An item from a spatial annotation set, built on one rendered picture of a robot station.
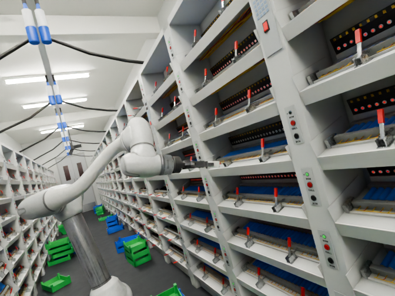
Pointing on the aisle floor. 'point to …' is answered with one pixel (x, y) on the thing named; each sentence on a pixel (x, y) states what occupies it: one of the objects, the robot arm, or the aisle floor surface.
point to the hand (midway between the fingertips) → (211, 164)
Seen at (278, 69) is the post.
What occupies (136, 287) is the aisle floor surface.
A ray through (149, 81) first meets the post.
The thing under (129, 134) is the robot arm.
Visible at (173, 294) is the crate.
